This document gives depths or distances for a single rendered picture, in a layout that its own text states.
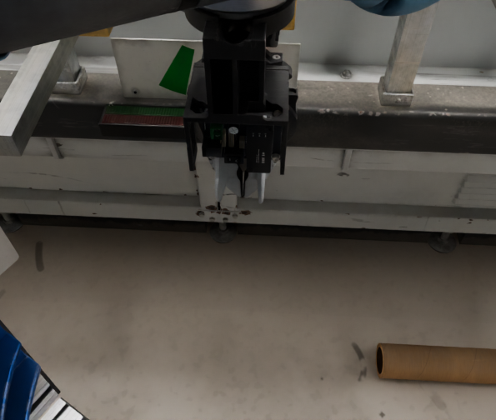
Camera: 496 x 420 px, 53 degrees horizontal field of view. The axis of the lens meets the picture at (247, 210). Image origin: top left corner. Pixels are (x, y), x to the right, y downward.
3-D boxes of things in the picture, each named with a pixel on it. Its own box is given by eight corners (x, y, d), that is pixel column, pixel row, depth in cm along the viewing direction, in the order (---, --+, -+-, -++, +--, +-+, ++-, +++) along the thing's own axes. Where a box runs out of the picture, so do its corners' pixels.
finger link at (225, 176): (206, 232, 46) (197, 161, 39) (212, 183, 50) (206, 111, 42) (239, 232, 46) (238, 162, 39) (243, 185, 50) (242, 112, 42)
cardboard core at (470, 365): (520, 377, 112) (385, 370, 113) (506, 390, 118) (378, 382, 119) (510, 343, 117) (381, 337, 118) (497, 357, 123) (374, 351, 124)
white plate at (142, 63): (295, 104, 75) (300, 45, 67) (123, 98, 76) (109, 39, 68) (295, 102, 75) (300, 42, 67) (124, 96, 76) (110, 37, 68)
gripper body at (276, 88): (186, 177, 38) (166, 32, 28) (199, 103, 43) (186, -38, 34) (288, 181, 37) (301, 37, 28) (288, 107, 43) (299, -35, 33)
